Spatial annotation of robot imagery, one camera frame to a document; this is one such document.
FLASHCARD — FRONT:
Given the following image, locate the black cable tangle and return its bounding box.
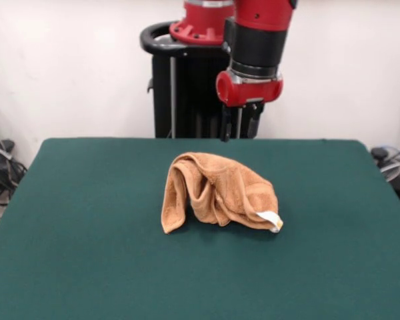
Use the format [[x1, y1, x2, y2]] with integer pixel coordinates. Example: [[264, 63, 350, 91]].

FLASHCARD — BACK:
[[0, 106, 28, 234]]

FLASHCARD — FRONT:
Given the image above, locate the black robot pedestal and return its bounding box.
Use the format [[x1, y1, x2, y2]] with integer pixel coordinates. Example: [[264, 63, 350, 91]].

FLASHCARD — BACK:
[[139, 21, 264, 139]]

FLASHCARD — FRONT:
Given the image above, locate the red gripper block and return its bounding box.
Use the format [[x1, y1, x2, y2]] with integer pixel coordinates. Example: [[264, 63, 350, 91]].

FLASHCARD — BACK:
[[215, 69, 283, 143]]

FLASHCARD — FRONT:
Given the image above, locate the dark green table cloth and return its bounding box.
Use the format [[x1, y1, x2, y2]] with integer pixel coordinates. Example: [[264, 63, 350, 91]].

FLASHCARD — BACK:
[[0, 138, 400, 320]]

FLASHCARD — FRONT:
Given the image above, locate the silver round disc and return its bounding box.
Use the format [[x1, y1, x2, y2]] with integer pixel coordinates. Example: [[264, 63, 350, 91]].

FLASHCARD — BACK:
[[379, 159, 400, 183]]

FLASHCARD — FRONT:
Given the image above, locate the tan terry towel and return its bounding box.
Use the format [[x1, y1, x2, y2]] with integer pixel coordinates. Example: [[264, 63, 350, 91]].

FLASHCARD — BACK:
[[160, 151, 284, 236]]

